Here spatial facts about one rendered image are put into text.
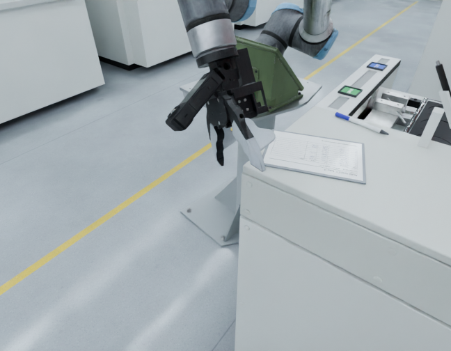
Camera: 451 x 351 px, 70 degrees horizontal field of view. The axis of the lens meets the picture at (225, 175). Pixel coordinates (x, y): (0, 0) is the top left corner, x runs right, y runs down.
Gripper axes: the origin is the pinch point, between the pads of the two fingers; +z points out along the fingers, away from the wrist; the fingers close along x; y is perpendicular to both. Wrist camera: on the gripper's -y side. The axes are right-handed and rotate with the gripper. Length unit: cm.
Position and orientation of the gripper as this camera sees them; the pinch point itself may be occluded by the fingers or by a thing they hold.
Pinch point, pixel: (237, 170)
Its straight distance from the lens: 57.2
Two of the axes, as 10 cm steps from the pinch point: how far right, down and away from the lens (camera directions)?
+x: -4.5, -0.9, 8.9
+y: 8.5, -3.5, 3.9
